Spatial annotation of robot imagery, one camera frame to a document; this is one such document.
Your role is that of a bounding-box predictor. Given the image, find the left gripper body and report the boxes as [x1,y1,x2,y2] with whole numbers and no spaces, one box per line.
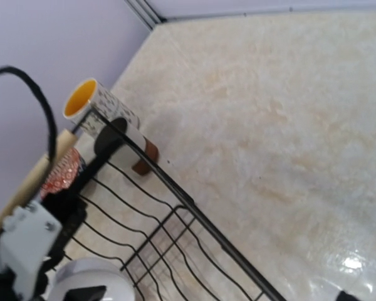
[40,187,88,273]

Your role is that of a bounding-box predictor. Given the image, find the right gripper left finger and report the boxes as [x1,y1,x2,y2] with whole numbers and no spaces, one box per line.
[64,285,107,301]

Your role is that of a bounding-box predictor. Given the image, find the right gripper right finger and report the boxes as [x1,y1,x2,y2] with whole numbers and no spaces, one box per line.
[335,290,360,301]

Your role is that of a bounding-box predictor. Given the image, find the plain white bowl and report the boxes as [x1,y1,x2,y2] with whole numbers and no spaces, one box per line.
[47,257,136,300]

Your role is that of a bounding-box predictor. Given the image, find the white brown ceramic cup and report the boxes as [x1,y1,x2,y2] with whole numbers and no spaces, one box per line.
[93,117,159,176]

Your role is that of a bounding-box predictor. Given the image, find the white floral patterned mug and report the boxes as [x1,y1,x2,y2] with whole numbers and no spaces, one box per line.
[63,78,140,138]

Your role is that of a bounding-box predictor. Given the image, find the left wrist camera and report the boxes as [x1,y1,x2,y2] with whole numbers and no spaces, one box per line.
[0,201,62,300]

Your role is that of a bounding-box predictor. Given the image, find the left wooden rack handle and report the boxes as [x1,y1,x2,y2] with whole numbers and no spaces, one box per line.
[0,129,78,229]

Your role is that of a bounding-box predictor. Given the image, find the black wire dish rack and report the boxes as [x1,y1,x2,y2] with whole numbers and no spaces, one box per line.
[59,106,289,301]

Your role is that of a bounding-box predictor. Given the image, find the left aluminium corner post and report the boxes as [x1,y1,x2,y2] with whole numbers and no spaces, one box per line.
[125,0,162,30]

